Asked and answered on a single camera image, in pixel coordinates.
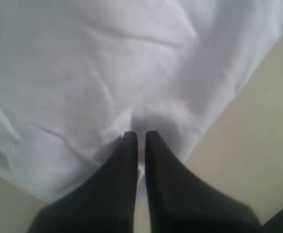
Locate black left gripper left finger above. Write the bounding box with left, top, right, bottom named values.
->
left=28, top=132, right=138, bottom=233

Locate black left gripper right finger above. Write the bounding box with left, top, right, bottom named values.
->
left=145, top=131, right=261, bottom=233

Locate white shirt with red print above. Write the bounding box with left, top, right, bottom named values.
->
left=0, top=0, right=283, bottom=201

